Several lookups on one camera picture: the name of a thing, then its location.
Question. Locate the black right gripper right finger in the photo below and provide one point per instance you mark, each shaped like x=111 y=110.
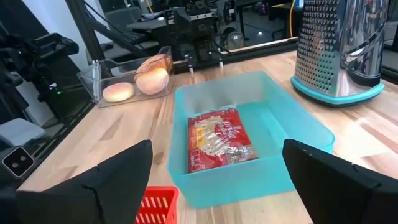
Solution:
x=329 y=186

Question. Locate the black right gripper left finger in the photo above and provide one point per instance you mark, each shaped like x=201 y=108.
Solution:
x=127 y=177

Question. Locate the pink sugared donut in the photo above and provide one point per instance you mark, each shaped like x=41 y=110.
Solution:
x=118 y=92

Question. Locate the red popcorn packet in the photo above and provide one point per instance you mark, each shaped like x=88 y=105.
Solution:
x=217 y=140

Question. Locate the purple sugared oval bun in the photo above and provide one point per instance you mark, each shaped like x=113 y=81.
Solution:
x=153 y=81

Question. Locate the long orange sugared bread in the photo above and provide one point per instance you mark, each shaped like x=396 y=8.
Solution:
x=154 y=62

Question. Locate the red plastic mesh basket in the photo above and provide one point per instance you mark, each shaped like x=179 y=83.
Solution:
x=158 y=205

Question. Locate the teal translucent plastic bin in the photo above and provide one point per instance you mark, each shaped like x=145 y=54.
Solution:
x=273 y=124

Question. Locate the clear plastic container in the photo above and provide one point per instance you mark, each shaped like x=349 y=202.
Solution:
x=93 y=84

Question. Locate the teal steel box grater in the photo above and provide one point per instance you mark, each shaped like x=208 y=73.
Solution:
x=335 y=46

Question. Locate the grey backpack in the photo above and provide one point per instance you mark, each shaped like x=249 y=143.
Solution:
x=234 y=40

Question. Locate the black table-level camera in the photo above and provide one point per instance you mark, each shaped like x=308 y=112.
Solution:
x=18 y=161

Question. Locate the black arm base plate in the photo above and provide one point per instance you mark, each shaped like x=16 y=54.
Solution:
x=199 y=59

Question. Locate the black aluminium table frame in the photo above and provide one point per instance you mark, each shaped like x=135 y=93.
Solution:
x=84 y=31

